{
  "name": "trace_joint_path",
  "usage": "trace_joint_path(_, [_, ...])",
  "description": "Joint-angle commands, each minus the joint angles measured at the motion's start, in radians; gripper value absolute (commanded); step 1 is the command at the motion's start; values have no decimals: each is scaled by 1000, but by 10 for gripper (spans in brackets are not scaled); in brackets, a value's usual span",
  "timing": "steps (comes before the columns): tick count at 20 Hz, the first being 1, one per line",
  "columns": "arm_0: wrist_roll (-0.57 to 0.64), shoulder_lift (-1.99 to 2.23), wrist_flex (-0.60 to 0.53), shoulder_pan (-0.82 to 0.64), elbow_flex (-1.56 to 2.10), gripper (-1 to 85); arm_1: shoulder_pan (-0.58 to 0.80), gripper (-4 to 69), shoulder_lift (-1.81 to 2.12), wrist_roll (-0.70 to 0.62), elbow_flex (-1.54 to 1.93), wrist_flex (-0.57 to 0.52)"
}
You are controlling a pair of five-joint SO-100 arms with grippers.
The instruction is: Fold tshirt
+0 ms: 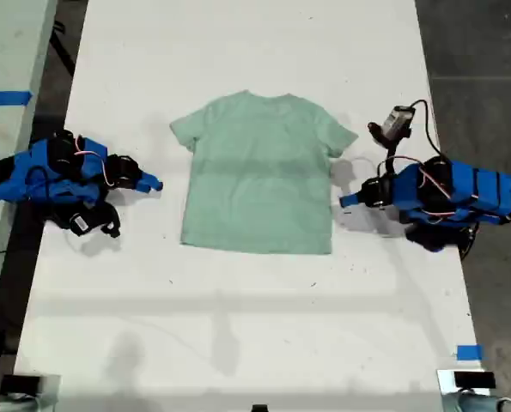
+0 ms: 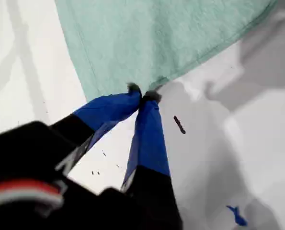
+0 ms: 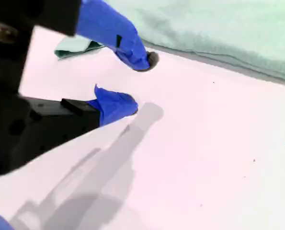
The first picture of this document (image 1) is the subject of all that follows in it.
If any pale green T-shirt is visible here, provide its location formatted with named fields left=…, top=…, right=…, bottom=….
left=168, top=89, right=360, bottom=257

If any black stand leg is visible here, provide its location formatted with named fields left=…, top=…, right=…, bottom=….
left=48, top=19, right=76, bottom=78

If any long blue tape strip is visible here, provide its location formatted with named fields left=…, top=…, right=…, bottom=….
left=0, top=90, right=33, bottom=106

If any pale side table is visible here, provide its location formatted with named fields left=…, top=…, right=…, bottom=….
left=0, top=0, right=59, bottom=340

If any square blue tape piece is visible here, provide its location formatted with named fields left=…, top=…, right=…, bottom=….
left=456, top=344, right=484, bottom=361

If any black box on white plate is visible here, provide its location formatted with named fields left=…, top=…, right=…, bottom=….
left=453, top=371, right=496, bottom=390

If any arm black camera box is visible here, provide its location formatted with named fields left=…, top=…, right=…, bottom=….
left=368, top=106, right=416, bottom=149
left=64, top=209, right=97, bottom=238

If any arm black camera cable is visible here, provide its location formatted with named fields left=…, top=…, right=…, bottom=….
left=409, top=99, right=447, bottom=158
left=25, top=166, right=74, bottom=224

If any black base cable loop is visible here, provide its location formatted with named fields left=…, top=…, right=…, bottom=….
left=459, top=222, right=483, bottom=263

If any black box on grey bracket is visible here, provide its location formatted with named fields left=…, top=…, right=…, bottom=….
left=0, top=374, right=41, bottom=394

